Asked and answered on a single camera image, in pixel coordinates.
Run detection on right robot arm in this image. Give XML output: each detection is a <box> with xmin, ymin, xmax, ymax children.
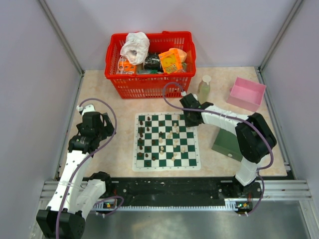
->
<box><xmin>180</xmin><ymin>92</ymin><xmax>277</xmax><ymax>197</ymax></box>

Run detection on small orange packet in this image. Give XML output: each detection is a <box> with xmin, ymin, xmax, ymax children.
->
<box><xmin>117</xmin><ymin>56</ymin><xmax>137</xmax><ymax>74</ymax></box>

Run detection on green white chess mat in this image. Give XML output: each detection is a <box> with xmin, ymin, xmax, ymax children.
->
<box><xmin>133</xmin><ymin>112</ymin><xmax>201</xmax><ymax>172</ymax></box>

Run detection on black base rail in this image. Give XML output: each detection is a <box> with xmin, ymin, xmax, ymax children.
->
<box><xmin>102</xmin><ymin>177</ymin><xmax>262</xmax><ymax>207</ymax></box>

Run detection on pink open box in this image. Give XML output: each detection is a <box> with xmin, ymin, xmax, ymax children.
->
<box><xmin>226</xmin><ymin>77</ymin><xmax>266</xmax><ymax>112</ymax></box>

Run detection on orange snack box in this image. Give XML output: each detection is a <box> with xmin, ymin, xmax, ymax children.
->
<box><xmin>159</xmin><ymin>48</ymin><xmax>187</xmax><ymax>74</ymax></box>

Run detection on black wrapped package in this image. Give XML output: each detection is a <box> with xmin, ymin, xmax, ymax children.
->
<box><xmin>143</xmin><ymin>53</ymin><xmax>161</xmax><ymax>71</ymax></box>

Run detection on green liquid bottle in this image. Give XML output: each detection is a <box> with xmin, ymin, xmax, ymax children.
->
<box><xmin>197</xmin><ymin>75</ymin><xmax>211</xmax><ymax>104</ymax></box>

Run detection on aluminium frame rail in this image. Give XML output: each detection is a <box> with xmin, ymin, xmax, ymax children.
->
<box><xmin>37</xmin><ymin>0</ymin><xmax>85</xmax><ymax>76</ymax></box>

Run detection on red plastic basket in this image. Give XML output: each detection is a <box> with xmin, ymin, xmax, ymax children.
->
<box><xmin>105</xmin><ymin>31</ymin><xmax>196</xmax><ymax>99</ymax></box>

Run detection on dark green box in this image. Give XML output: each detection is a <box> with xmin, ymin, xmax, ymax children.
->
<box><xmin>211</xmin><ymin>129</ymin><xmax>243</xmax><ymax>162</ymax></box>

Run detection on white crumpled plastic bag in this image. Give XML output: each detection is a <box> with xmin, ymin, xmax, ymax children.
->
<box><xmin>120</xmin><ymin>32</ymin><xmax>150</xmax><ymax>65</ymax></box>

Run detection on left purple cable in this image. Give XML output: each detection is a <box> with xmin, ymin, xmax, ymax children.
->
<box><xmin>55</xmin><ymin>98</ymin><xmax>125</xmax><ymax>239</ymax></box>

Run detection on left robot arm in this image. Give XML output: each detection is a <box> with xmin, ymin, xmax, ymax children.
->
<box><xmin>36</xmin><ymin>104</ymin><xmax>115</xmax><ymax>239</ymax></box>

